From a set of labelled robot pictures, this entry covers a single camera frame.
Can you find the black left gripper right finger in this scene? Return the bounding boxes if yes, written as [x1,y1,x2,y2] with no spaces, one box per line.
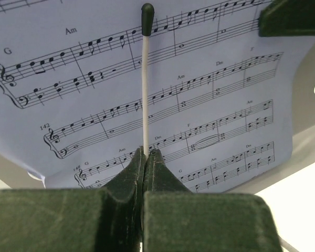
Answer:
[142,150,281,251]

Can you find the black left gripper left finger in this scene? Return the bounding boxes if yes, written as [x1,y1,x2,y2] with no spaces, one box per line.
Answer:
[0,148,145,251]

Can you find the lilac sheet music page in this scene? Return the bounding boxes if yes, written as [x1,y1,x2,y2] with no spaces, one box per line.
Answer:
[0,1,315,192]

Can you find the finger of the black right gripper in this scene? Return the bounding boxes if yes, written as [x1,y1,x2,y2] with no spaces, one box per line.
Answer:
[258,0,315,37]

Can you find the lilac perforated music stand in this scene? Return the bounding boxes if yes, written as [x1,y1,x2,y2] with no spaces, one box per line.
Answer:
[0,0,315,252]

